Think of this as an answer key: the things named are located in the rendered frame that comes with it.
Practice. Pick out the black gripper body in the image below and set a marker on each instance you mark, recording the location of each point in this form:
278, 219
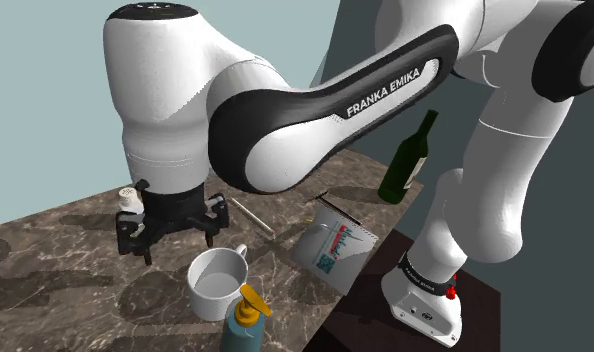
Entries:
172, 207

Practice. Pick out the black pen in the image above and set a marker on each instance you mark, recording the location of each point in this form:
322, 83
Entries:
341, 210

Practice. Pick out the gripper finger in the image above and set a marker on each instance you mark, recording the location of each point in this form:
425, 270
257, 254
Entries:
216, 212
130, 236

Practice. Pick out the white salt shaker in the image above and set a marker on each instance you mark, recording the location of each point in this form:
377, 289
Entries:
129, 199

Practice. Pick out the blue soap dispenser yellow pump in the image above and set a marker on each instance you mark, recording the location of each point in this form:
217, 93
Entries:
243, 326

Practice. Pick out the beige pencil with red end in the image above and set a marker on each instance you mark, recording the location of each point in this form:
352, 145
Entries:
252, 217

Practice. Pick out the dark robot stand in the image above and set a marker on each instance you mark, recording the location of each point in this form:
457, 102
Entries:
360, 322

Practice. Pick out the grey notebook with printed cover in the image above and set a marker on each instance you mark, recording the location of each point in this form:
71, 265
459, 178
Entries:
333, 248

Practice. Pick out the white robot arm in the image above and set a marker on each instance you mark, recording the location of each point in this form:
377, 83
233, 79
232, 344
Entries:
160, 97

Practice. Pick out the white mug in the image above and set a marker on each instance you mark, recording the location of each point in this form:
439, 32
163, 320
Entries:
216, 285

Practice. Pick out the dark green wine bottle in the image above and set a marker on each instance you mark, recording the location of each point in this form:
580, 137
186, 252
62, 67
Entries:
403, 168

